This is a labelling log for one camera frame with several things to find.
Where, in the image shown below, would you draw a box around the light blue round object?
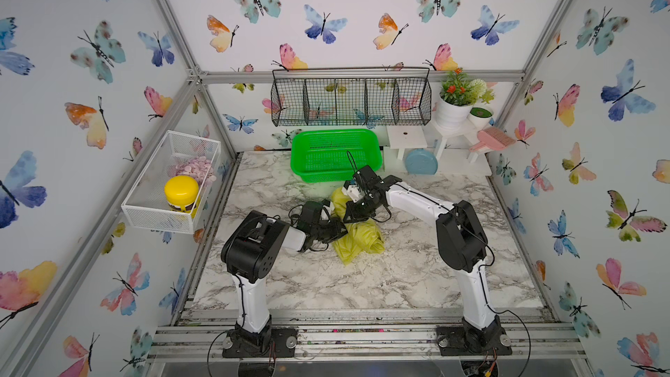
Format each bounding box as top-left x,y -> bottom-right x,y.
404,149 -> 439,176

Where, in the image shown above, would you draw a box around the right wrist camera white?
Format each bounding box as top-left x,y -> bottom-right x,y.
342,181 -> 365,202

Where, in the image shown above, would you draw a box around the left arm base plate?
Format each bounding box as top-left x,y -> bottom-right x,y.
222,325 -> 298,359

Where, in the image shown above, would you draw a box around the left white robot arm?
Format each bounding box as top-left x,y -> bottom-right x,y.
221,199 -> 347,333

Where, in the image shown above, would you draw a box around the yellow lidded jar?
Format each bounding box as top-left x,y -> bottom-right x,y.
164,176 -> 200,212

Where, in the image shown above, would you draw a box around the small white green cup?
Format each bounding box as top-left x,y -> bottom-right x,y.
467,106 -> 494,130

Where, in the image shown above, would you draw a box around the black wire wall basket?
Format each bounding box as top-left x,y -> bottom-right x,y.
270,67 -> 433,128

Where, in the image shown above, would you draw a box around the yellow-green long pants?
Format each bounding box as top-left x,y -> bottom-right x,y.
331,188 -> 385,265

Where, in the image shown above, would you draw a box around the aluminium front rail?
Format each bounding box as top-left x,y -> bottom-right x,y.
148,323 -> 586,363

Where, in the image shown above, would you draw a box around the pink artificial flowers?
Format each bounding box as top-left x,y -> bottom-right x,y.
174,156 -> 217,186

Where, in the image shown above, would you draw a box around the pink dustpan brush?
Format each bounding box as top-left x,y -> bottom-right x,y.
469,127 -> 516,152

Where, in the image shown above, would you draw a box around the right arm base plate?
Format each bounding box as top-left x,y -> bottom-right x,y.
435,322 -> 513,356

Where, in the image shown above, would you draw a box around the green plastic basket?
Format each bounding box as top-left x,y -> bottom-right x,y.
291,128 -> 383,183

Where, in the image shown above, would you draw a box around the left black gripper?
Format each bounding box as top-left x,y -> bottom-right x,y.
311,218 -> 352,244

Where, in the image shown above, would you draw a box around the potted plant white pot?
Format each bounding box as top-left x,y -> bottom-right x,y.
435,67 -> 496,130

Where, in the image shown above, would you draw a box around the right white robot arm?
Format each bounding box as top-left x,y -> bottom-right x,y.
342,166 -> 500,332

